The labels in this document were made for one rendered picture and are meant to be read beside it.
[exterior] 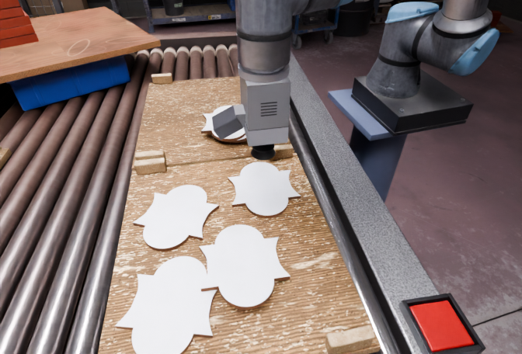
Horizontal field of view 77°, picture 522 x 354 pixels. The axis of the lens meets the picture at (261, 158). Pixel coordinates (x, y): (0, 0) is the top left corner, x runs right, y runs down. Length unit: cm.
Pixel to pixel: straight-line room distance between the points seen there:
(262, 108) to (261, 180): 20
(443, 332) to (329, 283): 15
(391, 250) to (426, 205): 152
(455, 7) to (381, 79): 26
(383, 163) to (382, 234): 53
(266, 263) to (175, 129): 44
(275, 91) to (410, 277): 35
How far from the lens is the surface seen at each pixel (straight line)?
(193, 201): 62
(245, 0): 44
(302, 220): 59
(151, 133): 83
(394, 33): 97
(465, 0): 85
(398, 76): 100
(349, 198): 67
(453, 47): 90
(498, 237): 214
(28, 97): 109
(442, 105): 103
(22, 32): 123
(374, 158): 112
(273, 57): 46
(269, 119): 49
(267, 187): 63
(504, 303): 188
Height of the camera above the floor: 138
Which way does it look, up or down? 38 degrees down
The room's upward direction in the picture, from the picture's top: straight up
